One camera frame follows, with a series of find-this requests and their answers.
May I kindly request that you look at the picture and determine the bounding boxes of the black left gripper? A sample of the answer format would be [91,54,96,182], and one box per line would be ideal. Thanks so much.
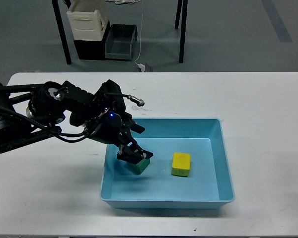
[89,112,153,164]

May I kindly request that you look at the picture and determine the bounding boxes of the green wooden block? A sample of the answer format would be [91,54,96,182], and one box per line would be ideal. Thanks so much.
[127,159,150,175]

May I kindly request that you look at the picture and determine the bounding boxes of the yellow wooden block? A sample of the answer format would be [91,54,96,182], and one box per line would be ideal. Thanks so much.
[171,152,191,177]

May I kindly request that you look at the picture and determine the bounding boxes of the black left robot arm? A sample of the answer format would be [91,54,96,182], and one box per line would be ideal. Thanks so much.
[0,80,153,164]

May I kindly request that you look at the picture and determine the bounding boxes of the light blue plastic box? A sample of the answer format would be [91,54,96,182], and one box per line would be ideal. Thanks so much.
[100,119,234,209]

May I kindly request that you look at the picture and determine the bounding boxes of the black box under crate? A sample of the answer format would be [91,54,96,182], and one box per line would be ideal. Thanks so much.
[74,20,110,60]

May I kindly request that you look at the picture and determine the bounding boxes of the white power adapter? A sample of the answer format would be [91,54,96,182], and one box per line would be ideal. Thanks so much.
[138,63,146,72]

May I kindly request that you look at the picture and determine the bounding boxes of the grey plastic bin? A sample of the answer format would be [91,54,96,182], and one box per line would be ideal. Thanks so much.
[105,24,138,61]

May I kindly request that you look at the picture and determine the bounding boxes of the cream plastic crate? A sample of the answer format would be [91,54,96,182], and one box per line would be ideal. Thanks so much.
[67,0,109,41]

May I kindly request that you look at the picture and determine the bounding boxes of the black right table leg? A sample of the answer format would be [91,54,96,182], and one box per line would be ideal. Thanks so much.
[174,0,188,63]

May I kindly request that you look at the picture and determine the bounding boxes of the black table leg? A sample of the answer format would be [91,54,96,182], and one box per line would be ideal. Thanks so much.
[174,0,188,63]
[51,0,72,65]

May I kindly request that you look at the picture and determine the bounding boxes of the black left table leg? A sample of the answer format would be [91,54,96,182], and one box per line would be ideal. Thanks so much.
[51,0,72,65]

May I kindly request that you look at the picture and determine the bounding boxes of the white hanging cable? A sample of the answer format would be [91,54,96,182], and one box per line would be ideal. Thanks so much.
[135,0,144,65]

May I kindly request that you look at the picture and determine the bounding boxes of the white cable bundle on floor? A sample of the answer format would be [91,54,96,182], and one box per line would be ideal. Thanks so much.
[105,0,141,6]

